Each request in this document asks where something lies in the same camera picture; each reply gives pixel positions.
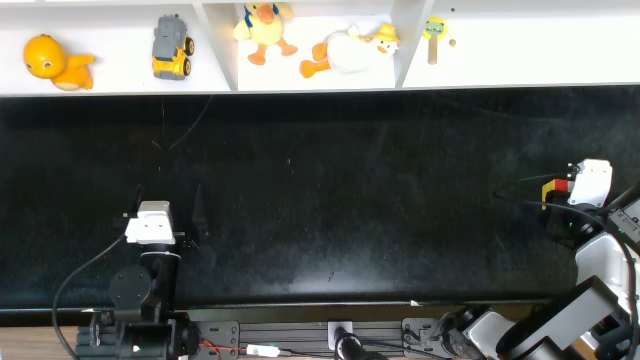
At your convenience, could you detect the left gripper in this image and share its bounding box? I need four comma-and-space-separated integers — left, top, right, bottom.
133, 183, 211, 251

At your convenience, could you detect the grey and yellow toy truck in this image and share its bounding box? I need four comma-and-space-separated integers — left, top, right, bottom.
151, 14, 196, 82

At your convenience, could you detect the yellow rubber duck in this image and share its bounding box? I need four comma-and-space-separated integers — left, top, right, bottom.
22, 33, 97, 93

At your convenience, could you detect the yellow plush duck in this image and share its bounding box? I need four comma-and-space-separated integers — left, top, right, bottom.
232, 1, 300, 67

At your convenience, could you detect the white plush duck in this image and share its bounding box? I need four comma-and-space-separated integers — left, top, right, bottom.
299, 22, 402, 80

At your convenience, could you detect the green rattle drum toy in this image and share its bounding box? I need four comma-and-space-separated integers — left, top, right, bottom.
422, 15, 458, 67

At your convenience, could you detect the white shelf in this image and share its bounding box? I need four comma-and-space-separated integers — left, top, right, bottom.
0, 0, 640, 98

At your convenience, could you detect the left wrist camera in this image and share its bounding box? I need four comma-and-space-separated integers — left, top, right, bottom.
124, 200, 177, 246

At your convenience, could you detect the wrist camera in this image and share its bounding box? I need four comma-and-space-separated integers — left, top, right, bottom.
124, 200, 177, 246
567, 158, 614, 209

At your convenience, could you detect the black cable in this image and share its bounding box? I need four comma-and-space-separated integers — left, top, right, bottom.
492, 169, 640, 351
51, 233, 127, 360

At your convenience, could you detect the mounting rail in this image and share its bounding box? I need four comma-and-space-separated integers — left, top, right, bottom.
74, 318, 454, 360

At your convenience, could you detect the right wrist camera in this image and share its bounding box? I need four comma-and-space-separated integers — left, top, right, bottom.
567, 158, 614, 209

